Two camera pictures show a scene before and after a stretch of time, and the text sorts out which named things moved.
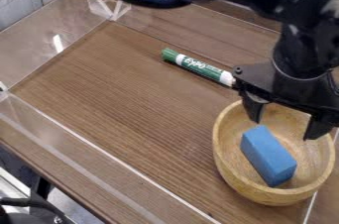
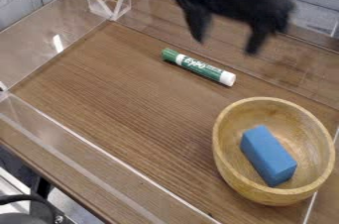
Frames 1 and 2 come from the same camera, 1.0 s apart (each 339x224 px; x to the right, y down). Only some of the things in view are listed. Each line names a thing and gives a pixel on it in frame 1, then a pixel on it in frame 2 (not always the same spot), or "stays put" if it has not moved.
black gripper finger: [253, 103] to [199, 15]
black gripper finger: [319, 126] to [259, 32]
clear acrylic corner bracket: [104, 7] stays put
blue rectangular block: [265, 155] stays put
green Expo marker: [199, 66] stays put
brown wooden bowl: [313, 155] stays put
